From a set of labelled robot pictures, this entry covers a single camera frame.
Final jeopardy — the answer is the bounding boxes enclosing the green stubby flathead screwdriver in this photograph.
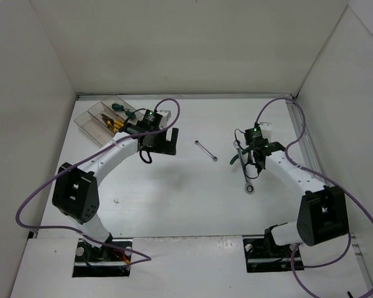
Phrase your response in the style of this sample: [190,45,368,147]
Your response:
[111,103,131,112]

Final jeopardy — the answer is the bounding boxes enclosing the green stubby Phillips screwdriver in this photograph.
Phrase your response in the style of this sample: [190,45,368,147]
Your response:
[125,110,136,120]

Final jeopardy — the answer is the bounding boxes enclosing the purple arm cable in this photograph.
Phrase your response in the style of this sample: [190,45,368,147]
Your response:
[254,98,373,298]
[15,98,181,266]

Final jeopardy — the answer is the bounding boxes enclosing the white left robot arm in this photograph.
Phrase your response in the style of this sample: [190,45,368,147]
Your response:
[52,110,178,261]

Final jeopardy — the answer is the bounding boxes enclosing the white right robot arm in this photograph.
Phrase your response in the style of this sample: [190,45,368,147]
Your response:
[244,124,349,256]

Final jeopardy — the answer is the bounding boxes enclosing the aluminium rail right edge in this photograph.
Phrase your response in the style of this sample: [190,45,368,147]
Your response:
[285,94,373,298]

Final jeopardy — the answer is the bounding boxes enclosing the yellow needle-nose pliers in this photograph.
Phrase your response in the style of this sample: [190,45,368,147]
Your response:
[101,114,120,123]

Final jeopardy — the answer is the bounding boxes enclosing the small silver ratchet wrench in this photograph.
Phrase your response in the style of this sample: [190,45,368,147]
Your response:
[195,140,218,162]

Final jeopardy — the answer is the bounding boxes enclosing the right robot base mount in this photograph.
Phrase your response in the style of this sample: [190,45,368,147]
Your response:
[242,228,292,273]

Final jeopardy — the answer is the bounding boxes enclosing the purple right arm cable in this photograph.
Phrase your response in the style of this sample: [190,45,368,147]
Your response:
[254,98,373,298]

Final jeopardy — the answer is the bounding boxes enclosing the large silver ratchet wrench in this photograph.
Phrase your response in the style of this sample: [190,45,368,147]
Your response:
[234,141,254,194]

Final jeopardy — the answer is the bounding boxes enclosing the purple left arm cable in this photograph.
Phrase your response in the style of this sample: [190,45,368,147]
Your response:
[15,98,181,266]

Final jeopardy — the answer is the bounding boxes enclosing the green handled pliers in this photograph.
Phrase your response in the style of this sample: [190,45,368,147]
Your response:
[229,146,253,165]

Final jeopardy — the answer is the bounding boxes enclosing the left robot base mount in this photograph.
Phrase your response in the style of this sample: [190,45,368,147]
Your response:
[72,239,131,278]

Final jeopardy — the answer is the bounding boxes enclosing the yellow black cutting pliers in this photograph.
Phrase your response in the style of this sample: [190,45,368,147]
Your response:
[106,121,124,133]

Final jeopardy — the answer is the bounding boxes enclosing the clear three-compartment container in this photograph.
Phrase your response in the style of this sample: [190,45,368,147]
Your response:
[75,95,145,147]

